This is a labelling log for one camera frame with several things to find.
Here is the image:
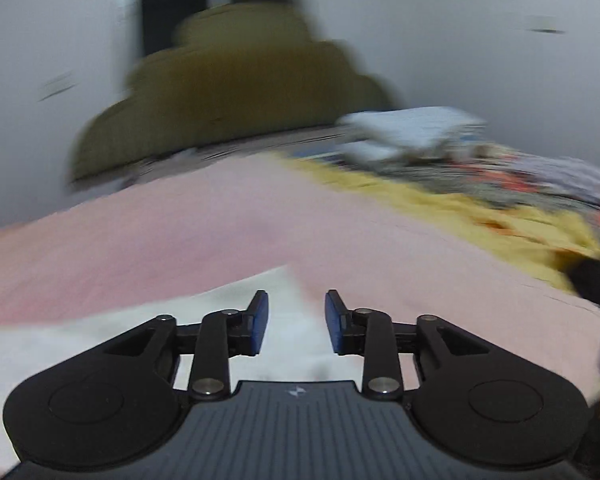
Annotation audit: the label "brown striped pillow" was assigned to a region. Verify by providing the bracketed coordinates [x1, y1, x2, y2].
[125, 125, 353, 182]

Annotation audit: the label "dark cloth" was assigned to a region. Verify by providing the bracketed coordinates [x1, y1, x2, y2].
[565, 256, 600, 322]

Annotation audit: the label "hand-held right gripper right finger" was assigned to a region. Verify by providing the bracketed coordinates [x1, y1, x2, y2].
[324, 289, 497, 402]

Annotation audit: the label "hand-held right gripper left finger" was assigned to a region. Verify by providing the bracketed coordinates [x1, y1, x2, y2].
[102, 289, 271, 403]

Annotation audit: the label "white pants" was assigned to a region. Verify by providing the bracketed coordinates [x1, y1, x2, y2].
[0, 265, 426, 476]

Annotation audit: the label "olive padded headboard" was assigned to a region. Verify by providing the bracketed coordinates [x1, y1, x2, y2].
[69, 2, 407, 187]

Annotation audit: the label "pale crumpled cloth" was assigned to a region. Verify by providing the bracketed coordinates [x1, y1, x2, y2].
[339, 106, 489, 162]

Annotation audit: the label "yellow floral blanket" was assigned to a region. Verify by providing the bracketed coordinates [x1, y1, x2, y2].
[275, 142, 600, 297]

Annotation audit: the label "dark window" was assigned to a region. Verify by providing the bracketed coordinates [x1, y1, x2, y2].
[120, 0, 211, 59]

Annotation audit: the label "pink floral blanket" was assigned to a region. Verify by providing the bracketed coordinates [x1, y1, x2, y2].
[0, 152, 600, 471]

